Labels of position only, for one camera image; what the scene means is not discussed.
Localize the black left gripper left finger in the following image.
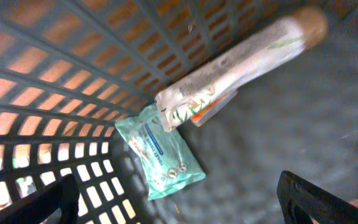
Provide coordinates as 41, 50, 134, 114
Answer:
0, 174, 80, 224

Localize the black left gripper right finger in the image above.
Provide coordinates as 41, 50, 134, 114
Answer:
277, 170, 358, 224

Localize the teal tissue pack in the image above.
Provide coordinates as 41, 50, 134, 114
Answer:
115, 104, 206, 200

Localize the white cream tube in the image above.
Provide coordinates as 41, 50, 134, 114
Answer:
155, 6, 328, 132

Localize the grey plastic basket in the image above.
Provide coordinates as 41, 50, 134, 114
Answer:
0, 1, 358, 223

